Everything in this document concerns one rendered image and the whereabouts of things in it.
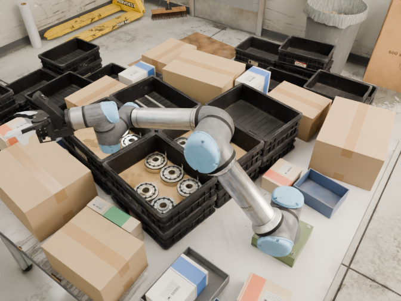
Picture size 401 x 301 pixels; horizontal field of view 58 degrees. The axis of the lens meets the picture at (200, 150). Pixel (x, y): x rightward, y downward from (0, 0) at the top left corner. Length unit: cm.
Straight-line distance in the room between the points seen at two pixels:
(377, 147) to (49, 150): 147
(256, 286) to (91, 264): 58
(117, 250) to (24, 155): 66
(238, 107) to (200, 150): 96
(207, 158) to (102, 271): 55
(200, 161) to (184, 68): 118
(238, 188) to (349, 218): 72
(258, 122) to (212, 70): 46
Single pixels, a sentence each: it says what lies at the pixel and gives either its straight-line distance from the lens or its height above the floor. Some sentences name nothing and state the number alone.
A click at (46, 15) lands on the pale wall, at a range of 499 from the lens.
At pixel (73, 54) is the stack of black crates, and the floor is 49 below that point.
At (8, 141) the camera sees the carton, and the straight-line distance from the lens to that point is 186.
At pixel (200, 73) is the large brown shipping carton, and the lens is 215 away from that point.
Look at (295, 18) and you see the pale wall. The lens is 449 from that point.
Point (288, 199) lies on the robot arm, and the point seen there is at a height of 99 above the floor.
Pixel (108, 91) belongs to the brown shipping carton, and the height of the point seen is 86.
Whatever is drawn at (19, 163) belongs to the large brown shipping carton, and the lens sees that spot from 174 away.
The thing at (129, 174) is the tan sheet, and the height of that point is 83.
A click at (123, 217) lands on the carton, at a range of 151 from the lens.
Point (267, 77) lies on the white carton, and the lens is 222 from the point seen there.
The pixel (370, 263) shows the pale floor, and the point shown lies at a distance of 253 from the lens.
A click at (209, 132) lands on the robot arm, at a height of 131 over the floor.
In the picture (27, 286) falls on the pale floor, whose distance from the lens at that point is 246.
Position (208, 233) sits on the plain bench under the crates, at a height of 70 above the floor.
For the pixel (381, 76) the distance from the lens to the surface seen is 408.
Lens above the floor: 200
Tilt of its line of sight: 43 degrees down
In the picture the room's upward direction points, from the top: straight up
